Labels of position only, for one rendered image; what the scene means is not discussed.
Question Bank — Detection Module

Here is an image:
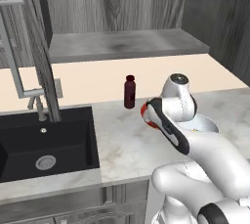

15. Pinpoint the black sink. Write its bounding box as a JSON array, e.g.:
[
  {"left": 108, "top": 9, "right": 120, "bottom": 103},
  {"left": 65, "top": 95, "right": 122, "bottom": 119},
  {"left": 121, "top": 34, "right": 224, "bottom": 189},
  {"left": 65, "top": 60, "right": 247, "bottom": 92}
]
[{"left": 0, "top": 105, "right": 102, "bottom": 184}]

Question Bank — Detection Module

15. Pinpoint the grey sink cupboard front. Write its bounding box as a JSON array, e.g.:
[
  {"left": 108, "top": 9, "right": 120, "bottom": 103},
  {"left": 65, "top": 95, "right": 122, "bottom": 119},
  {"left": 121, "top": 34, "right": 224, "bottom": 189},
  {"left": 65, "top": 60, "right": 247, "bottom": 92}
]
[{"left": 0, "top": 185, "right": 103, "bottom": 224}]

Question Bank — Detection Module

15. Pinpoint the grey wood wall cupboard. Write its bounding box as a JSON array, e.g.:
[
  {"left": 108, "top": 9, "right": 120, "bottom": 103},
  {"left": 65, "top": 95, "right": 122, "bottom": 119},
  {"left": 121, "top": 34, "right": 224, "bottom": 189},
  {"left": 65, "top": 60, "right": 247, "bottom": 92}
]
[{"left": 0, "top": 0, "right": 37, "bottom": 69}]

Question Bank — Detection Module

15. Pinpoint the red round object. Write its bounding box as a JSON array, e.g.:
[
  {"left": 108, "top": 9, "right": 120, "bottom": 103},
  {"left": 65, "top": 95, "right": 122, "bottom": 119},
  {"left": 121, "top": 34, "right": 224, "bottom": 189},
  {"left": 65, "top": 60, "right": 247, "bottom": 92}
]
[{"left": 140, "top": 102, "right": 160, "bottom": 130}]

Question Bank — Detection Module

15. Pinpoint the grey wall socket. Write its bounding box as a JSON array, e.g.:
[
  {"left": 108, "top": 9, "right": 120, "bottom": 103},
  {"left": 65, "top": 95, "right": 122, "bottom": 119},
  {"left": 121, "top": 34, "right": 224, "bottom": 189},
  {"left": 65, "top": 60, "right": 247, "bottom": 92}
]
[{"left": 53, "top": 77, "right": 64, "bottom": 99}]

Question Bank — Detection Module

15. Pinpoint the dark red bottle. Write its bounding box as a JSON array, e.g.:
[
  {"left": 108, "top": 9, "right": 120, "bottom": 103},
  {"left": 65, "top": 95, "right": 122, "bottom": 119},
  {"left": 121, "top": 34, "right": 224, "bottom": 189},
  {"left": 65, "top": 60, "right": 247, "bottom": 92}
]
[{"left": 123, "top": 74, "right": 137, "bottom": 110}]

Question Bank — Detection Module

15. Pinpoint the grey wood open cupboard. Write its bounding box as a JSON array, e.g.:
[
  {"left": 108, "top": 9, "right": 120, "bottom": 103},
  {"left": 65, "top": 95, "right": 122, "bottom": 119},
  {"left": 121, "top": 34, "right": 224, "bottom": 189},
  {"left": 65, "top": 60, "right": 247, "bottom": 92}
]
[{"left": 32, "top": 0, "right": 227, "bottom": 64}]

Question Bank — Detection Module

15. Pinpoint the white bowl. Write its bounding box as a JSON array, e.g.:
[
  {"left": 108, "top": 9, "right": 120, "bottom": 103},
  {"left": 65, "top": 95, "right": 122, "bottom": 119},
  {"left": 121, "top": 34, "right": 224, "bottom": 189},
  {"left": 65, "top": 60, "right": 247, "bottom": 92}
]
[{"left": 177, "top": 113, "right": 220, "bottom": 135}]

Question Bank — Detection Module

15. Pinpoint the silver tap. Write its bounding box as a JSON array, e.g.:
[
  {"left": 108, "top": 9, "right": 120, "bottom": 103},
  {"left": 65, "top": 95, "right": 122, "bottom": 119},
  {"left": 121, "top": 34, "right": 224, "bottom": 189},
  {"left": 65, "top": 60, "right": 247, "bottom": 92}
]
[{"left": 0, "top": 0, "right": 49, "bottom": 122}]

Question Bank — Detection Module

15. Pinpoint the grey base cupboard door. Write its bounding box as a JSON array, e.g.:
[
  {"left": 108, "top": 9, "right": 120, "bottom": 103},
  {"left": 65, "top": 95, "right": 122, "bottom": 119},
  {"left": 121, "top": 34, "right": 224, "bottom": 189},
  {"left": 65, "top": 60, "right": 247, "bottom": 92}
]
[{"left": 101, "top": 178, "right": 151, "bottom": 224}]

